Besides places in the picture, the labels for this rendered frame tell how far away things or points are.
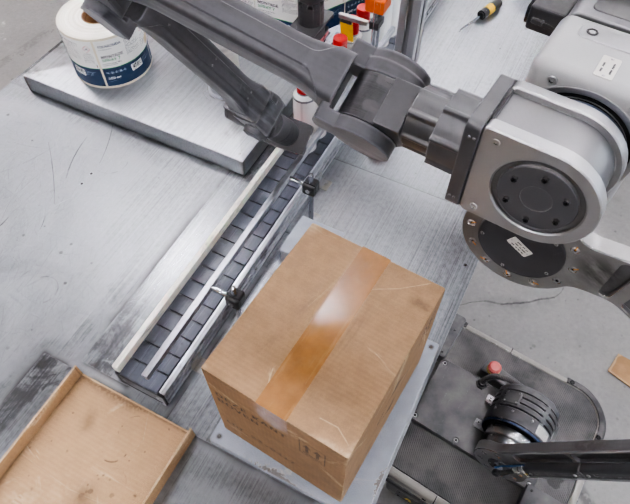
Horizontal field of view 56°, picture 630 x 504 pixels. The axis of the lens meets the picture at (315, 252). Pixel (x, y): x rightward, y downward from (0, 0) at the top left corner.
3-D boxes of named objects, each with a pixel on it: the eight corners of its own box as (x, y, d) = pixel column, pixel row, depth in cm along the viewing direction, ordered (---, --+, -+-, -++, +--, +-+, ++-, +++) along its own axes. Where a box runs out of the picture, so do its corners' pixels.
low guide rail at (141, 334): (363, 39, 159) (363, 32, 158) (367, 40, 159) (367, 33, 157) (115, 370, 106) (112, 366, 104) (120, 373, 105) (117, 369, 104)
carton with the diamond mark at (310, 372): (313, 301, 119) (312, 221, 96) (420, 359, 112) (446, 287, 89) (224, 427, 104) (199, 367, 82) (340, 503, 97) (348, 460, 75)
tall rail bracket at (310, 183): (291, 208, 135) (289, 159, 121) (319, 220, 133) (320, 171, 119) (284, 218, 133) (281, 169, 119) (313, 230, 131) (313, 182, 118)
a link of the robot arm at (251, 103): (97, 12, 72) (139, -65, 72) (70, 2, 75) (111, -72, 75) (267, 148, 110) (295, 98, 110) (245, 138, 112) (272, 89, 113)
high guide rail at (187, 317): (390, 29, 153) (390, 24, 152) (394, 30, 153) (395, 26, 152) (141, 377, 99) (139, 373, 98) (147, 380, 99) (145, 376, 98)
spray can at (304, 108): (297, 137, 141) (295, 67, 124) (318, 141, 140) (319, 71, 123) (292, 153, 138) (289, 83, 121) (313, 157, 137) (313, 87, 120)
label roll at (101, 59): (156, 38, 162) (143, -11, 150) (147, 87, 151) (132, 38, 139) (83, 40, 161) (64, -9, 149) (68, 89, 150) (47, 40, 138)
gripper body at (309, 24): (287, 36, 129) (285, 5, 123) (309, 11, 134) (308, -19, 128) (313, 44, 127) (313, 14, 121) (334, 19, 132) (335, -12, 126)
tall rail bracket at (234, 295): (221, 311, 120) (209, 268, 106) (252, 326, 118) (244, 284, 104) (213, 324, 118) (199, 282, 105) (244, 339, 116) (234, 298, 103)
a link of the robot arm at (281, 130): (273, 142, 112) (286, 114, 112) (243, 126, 114) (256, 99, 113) (284, 147, 119) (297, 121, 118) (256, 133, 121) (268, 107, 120)
